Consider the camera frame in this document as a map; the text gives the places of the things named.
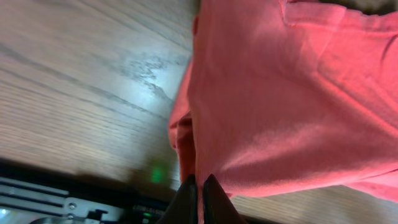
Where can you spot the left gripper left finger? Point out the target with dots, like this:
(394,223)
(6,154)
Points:
(183,209)

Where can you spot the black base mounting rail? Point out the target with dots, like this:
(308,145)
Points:
(60,198)

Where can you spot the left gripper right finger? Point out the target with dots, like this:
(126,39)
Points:
(217,206)

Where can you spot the red-orange t-shirt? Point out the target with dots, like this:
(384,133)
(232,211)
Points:
(293,98)

